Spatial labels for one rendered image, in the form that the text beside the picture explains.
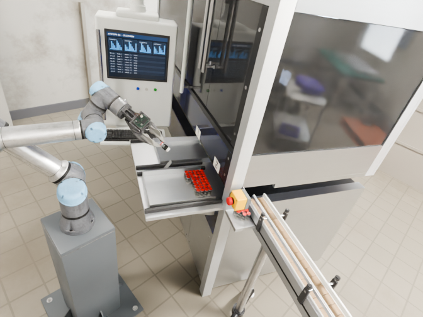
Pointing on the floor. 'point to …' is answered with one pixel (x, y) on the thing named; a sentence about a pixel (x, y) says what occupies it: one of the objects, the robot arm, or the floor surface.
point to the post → (250, 124)
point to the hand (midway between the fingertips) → (160, 143)
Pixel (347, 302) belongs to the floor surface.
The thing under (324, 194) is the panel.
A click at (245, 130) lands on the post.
